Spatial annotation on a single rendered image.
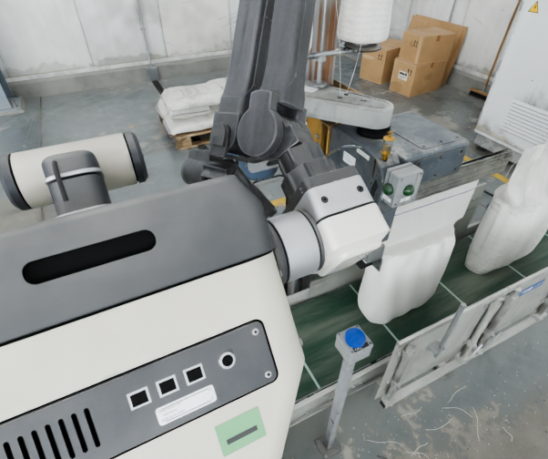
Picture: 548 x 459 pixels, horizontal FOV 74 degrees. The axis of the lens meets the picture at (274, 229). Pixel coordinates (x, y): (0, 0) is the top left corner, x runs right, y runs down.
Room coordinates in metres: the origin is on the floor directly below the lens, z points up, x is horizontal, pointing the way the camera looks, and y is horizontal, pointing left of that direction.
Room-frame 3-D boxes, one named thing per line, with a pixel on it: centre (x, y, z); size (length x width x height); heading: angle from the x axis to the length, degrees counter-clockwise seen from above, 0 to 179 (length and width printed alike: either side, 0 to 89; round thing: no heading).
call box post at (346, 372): (0.61, -0.24, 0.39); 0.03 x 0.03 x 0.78; 26
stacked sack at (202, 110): (3.81, 0.94, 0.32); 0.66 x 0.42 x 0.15; 20
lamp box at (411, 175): (0.76, -0.31, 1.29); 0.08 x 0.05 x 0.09; 116
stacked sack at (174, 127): (3.65, 0.81, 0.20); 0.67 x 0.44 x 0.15; 116
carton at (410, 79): (5.12, -1.94, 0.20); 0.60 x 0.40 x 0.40; 121
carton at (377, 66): (5.63, -1.63, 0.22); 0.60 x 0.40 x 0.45; 128
